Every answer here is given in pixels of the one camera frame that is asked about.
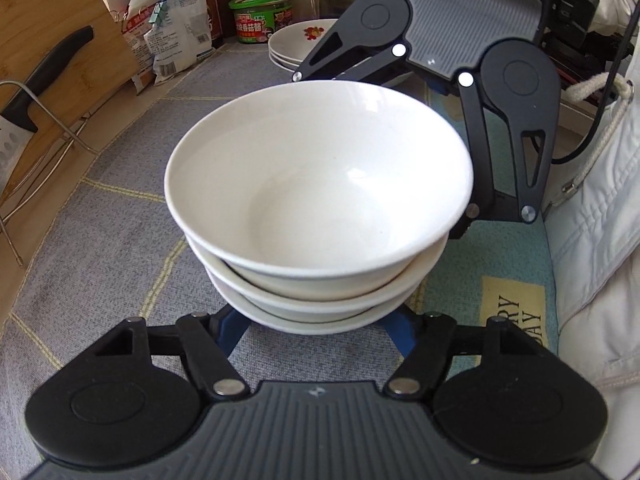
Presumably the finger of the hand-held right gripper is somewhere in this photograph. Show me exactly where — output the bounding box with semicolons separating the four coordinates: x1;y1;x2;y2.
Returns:
291;22;408;86
447;72;561;241

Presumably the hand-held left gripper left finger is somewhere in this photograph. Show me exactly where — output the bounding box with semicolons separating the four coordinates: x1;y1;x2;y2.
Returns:
95;306;251;401

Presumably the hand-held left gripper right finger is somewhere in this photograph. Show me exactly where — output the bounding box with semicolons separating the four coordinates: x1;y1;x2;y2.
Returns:
384;306;543;401

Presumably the white floral bowl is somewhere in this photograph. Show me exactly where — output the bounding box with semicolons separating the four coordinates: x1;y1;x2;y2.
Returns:
205;265;426;337
185;230;451;323
164;81;474;302

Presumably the white round fruit-print plate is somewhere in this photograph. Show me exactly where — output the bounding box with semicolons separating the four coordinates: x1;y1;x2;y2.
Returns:
272;57;308;75

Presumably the green-lid sauce jar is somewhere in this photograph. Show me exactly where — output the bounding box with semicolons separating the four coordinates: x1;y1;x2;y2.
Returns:
229;0;294;46

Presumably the white jacket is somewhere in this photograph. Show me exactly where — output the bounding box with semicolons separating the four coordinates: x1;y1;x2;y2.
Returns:
542;0;640;480

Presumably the grey checked mat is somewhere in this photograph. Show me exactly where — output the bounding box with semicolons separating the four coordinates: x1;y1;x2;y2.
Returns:
0;42;558;401

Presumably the white printed plastic bag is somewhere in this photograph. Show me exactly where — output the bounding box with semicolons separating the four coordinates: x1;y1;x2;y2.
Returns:
142;0;215;86

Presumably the red-print plastic bag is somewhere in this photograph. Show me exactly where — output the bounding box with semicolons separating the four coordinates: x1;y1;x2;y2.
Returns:
117;2;158;95

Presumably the wooden cutting board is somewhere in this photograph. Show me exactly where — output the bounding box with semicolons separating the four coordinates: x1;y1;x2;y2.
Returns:
0;0;153;196

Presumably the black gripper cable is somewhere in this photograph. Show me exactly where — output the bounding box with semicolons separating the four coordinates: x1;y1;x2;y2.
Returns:
550;5;640;163

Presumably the metal wire rack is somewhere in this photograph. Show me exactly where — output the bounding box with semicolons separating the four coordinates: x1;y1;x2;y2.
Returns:
0;79;101;266

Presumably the black-handled kitchen knife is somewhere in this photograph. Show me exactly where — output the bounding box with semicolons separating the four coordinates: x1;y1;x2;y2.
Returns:
0;25;95;196

